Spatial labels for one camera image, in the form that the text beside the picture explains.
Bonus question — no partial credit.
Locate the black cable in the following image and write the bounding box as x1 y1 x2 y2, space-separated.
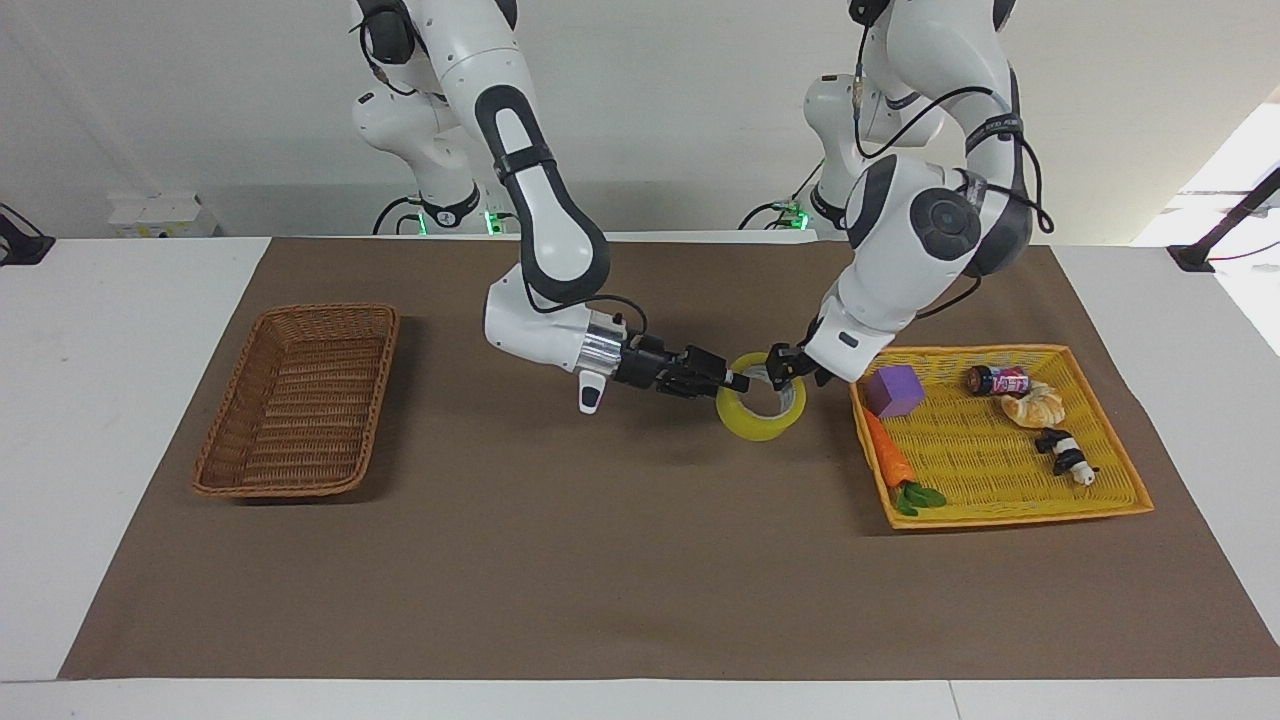
372 194 427 237
527 292 652 347
852 50 1057 322
738 160 829 232

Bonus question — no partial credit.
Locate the yellow woven basket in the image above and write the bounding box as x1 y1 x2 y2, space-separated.
847 344 1156 531

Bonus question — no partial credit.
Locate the brown wicker basket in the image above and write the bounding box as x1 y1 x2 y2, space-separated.
191 303 402 500

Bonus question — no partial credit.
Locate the small dark can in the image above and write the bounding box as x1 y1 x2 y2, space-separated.
965 364 1032 399

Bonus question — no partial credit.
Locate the toy croissant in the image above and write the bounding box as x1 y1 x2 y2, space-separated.
999 380 1067 430

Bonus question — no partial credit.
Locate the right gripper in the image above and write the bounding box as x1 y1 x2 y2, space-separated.
612 334 752 402

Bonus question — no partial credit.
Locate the white box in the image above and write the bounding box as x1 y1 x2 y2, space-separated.
107 192 220 240

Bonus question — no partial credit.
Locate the yellow tape roll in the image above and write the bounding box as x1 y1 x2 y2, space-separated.
715 350 808 442

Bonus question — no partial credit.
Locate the purple cube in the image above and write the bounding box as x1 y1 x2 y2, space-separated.
863 364 926 420

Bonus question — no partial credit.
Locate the black stand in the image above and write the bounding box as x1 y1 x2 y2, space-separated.
0 202 57 267
1167 164 1280 274

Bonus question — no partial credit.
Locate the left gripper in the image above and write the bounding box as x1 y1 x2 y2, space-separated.
765 316 833 392

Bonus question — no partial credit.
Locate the orange toy carrot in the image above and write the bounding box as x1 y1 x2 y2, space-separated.
863 408 948 519

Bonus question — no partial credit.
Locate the black and white panda toy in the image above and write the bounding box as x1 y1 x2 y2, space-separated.
1034 427 1101 489

